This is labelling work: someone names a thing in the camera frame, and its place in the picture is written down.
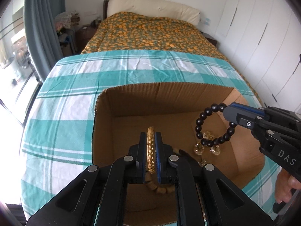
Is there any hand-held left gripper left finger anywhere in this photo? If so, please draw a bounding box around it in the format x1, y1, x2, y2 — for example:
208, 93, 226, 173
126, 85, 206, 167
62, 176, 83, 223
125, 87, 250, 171
26, 132, 147, 226

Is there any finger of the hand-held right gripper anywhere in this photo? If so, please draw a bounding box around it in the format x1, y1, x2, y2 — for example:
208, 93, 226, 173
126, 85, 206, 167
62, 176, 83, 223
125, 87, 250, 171
222, 105, 284, 146
229, 102, 301, 124

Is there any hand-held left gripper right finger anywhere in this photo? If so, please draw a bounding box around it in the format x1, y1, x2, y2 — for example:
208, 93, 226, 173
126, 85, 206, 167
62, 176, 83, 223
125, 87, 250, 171
154, 132, 274, 226

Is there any wide gold mesh bracelet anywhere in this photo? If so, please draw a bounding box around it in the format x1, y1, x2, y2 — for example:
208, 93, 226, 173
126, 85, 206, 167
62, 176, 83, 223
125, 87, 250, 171
147, 126, 156, 173

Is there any beige wooden bead bracelet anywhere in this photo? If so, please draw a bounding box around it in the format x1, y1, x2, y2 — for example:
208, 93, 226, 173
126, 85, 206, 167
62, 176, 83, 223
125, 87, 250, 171
143, 171, 175, 195

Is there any clear crystal bead bracelet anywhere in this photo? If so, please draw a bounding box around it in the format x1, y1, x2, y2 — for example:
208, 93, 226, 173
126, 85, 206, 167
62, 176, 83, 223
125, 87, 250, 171
193, 132, 221, 156

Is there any black bead bracelet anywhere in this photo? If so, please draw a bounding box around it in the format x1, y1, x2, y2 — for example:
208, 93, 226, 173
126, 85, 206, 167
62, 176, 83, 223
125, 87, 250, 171
195, 102, 237, 147

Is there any printed cardboard box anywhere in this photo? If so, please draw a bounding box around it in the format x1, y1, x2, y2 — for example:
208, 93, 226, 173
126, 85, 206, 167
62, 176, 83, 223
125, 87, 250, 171
92, 83, 267, 226

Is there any person's right hand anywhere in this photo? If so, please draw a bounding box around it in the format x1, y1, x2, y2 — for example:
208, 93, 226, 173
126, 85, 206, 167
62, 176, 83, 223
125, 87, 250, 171
275, 169, 300, 204

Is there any white wardrobe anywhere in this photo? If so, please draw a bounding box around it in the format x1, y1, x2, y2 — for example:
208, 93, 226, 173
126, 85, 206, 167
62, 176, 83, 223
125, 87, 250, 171
217, 0, 301, 114

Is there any dark wooden nightstand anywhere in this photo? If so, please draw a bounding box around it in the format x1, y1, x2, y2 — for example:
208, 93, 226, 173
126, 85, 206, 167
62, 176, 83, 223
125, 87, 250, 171
76, 26, 97, 50
202, 31, 218, 48

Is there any teal plaid tablecloth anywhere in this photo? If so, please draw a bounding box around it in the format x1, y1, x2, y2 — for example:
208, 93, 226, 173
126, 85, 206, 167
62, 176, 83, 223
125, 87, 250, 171
20, 50, 283, 222

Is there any orange floral bedspread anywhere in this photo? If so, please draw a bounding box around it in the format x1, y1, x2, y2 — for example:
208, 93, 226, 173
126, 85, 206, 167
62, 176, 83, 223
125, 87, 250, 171
81, 12, 262, 104

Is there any cream padded headboard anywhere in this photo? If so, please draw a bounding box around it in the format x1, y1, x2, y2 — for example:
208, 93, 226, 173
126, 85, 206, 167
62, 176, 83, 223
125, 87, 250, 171
108, 0, 201, 26

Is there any black framed glass door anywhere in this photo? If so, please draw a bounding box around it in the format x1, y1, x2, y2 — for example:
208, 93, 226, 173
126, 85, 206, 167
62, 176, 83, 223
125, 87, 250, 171
0, 0, 44, 125

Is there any pile of clothes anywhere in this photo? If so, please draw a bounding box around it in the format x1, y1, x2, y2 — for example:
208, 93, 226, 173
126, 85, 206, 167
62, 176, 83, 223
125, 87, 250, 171
55, 11, 81, 31

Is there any blue curtain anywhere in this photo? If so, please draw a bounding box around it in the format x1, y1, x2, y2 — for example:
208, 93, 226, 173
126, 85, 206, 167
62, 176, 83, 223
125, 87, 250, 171
24, 0, 68, 83

